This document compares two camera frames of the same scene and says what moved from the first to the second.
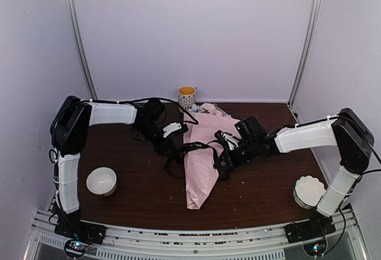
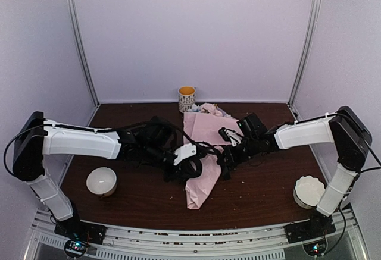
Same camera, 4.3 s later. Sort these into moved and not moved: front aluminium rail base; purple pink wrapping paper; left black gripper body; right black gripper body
Moved: left black gripper body
Not moved: right black gripper body; front aluminium rail base; purple pink wrapping paper
